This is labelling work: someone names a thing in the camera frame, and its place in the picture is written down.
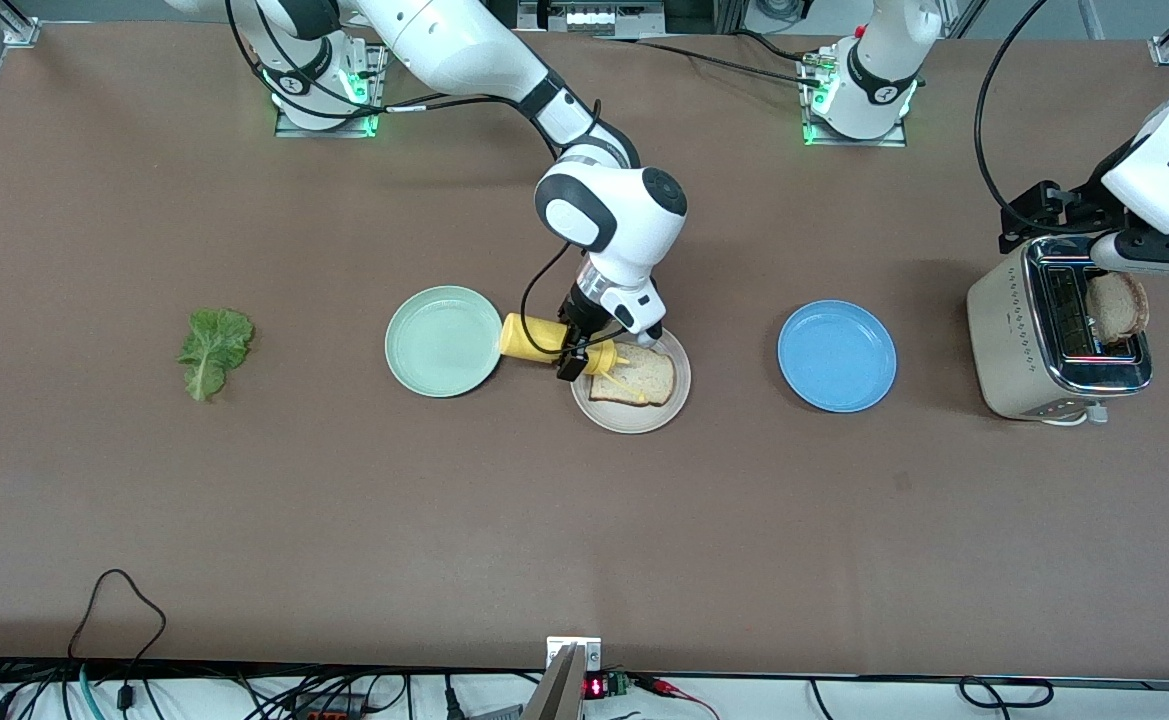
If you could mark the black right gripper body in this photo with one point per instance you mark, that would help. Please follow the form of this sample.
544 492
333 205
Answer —
581 312

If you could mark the yellow squeeze bottle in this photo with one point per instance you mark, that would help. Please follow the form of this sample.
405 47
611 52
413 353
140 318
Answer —
529 337

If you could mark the brown bread slice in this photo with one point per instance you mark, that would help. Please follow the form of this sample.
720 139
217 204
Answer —
1119 310
649 382

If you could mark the green lettuce leaf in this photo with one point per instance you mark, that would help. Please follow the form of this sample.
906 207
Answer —
214 345

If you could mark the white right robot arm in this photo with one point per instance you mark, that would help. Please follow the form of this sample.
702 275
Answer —
464 50

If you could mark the beige plate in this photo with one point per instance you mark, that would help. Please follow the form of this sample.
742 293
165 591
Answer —
634 420

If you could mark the light green plate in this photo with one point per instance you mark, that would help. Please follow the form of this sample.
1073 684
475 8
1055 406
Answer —
444 342

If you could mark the blue plate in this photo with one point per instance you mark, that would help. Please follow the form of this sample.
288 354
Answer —
837 356

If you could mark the beige chrome toaster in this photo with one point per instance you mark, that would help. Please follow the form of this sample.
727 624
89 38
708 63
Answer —
1004 340

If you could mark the black device with lights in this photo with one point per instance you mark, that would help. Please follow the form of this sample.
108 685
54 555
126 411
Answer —
594 18

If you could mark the red display circuit board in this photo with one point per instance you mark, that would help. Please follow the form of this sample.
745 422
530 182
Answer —
596 687

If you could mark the red clip lead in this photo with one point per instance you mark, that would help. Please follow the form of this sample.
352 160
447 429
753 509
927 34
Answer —
674 690

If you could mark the black orange power adapter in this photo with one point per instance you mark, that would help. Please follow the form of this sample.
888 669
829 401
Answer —
329 712

